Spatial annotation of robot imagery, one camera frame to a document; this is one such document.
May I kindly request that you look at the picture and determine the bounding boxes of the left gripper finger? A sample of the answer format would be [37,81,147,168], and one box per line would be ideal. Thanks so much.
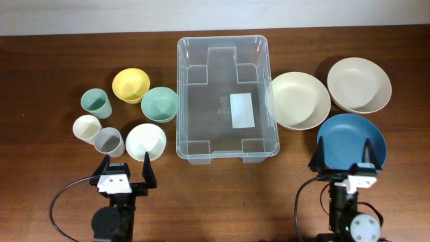
[92,155,110,177]
[142,152,157,184]

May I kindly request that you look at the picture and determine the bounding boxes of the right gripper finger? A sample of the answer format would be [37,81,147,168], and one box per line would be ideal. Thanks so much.
[363,138,382,171]
[308,136,325,173]

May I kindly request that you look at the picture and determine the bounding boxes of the cream plate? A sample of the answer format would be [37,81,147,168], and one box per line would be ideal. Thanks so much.
[272,72,331,130]

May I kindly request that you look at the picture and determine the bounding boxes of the beige bowl plate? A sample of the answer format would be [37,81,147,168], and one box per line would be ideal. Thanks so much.
[327,57,392,114]

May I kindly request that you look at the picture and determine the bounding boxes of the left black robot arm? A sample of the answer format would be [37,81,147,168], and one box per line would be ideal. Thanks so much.
[89,153,157,241]

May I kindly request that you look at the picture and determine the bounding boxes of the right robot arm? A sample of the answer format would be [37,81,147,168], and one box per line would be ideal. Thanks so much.
[309,137,384,242]

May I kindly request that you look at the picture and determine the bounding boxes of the grey cup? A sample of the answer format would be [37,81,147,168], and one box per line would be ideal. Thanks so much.
[94,127,125,157]

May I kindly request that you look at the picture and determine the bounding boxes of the blue plate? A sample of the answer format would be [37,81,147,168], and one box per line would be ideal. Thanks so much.
[317,114,387,170]

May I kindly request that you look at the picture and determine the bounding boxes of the white small bowl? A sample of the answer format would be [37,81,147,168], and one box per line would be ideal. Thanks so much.
[126,123,167,161]

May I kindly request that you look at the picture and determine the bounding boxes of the cream cup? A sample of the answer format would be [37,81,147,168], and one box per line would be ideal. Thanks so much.
[73,114,102,145]

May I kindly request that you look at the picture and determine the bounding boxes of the green cup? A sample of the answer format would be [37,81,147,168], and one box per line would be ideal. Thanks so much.
[81,88,112,119]

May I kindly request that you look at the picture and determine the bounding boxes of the green small bowl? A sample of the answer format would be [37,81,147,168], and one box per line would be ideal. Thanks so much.
[141,87,179,123]

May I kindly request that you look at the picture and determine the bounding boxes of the yellow small bowl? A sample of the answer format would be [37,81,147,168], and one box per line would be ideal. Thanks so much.
[112,68,151,104]

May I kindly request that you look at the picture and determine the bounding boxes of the white label in bin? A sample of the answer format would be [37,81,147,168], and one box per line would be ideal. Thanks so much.
[230,93,255,128]

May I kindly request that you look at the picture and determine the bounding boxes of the clear plastic storage bin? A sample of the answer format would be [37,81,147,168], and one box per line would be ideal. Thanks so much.
[176,35,280,165]

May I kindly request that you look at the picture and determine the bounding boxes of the right black cable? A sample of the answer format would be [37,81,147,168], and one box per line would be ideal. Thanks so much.
[294,175,332,242]

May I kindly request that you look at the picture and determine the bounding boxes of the black cable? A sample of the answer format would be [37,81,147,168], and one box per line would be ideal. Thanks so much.
[49,175,98,242]
[294,175,332,242]

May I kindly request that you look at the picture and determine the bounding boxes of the left black cable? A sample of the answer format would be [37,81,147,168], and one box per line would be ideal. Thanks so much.
[49,175,98,242]

